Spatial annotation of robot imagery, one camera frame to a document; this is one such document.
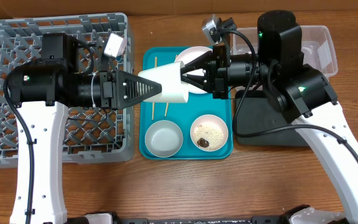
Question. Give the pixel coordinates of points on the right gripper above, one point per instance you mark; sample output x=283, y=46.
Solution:
x=215, y=74

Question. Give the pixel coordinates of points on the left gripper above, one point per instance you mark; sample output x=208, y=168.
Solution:
x=117, y=90

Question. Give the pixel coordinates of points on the small white plate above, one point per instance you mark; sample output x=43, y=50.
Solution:
x=212, y=128

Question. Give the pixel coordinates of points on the grey bowl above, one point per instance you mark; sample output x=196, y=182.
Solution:
x=163, y=139

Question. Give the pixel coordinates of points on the brown food scrap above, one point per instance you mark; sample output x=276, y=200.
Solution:
x=202, y=143

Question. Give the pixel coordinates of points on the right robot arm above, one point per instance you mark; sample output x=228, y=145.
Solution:
x=301, y=93

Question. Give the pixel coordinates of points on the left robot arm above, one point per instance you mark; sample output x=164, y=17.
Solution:
x=69, y=73

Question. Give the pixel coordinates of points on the grey dishwasher rack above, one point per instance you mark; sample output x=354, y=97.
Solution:
x=92, y=135

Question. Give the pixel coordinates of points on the large white plate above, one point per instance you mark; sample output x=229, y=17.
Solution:
x=187, y=56

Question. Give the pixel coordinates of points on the teal plastic tray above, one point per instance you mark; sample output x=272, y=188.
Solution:
x=184, y=114

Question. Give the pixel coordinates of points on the black tray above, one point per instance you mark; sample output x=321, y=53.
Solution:
x=257, y=115

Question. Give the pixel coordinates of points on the clear plastic bin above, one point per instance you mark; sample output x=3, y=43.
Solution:
x=316, y=44

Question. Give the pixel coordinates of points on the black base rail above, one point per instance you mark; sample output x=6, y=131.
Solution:
x=194, y=221

